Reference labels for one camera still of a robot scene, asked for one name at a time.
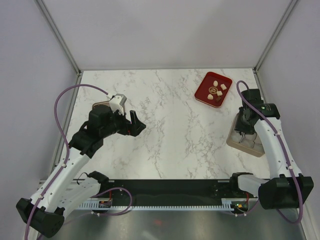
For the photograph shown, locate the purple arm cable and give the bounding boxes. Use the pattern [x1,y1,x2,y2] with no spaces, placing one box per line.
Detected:
[224,80,305,224]
[24,84,111,238]

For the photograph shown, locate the beige box lid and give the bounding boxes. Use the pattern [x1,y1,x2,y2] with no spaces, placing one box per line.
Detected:
[92,101,111,112]

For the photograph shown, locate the aluminium frame left post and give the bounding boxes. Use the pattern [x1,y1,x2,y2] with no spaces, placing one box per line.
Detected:
[34,0,82,76]

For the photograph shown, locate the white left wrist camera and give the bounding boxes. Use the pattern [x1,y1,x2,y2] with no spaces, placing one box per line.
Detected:
[108,93,127,116]

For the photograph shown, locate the steel tongs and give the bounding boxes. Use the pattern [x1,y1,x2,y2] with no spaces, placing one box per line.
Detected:
[239,133,257,149]

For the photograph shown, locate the aluminium frame right post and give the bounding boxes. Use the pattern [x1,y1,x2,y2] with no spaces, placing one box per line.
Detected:
[252,0,300,74]

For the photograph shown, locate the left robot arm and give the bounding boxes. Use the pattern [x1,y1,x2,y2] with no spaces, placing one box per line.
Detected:
[16,104,146,239]

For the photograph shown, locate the aluminium frame post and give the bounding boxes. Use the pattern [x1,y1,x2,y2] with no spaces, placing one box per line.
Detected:
[34,0,82,76]
[252,0,300,74]

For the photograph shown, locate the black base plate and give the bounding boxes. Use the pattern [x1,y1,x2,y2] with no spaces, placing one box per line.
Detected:
[99,179,248,206]

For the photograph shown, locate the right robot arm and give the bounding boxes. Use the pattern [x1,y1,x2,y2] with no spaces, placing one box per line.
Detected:
[228,104,314,210]

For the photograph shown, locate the beige chocolate box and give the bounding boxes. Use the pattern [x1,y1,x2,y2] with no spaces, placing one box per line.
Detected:
[226,113,265,158]

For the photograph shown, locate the white heart chocolate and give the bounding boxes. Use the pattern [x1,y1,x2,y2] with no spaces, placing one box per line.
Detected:
[207,94,214,100]

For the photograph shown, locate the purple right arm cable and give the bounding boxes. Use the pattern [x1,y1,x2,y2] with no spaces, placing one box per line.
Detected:
[224,80,305,224]

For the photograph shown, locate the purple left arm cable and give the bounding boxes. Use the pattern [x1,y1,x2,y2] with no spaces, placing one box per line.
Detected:
[24,84,111,238]

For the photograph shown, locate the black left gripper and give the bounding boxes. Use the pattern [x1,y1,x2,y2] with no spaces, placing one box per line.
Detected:
[100,106,146,138]

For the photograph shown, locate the white cable duct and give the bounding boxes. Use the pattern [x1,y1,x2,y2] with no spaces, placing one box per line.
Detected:
[76,198,248,211]

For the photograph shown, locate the red square tray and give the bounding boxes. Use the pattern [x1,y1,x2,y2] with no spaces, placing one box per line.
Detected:
[194,71,233,108]

